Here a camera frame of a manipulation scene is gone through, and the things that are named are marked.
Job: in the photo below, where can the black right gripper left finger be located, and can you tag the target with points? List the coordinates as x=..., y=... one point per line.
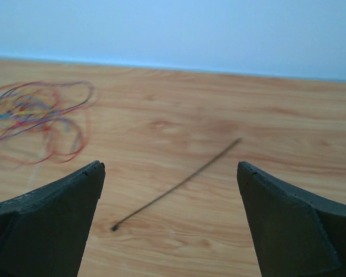
x=44, y=232

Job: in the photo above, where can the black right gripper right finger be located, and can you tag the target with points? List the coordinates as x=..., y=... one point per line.
x=294, y=232

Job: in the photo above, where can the black zip tie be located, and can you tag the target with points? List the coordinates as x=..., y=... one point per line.
x=220, y=155

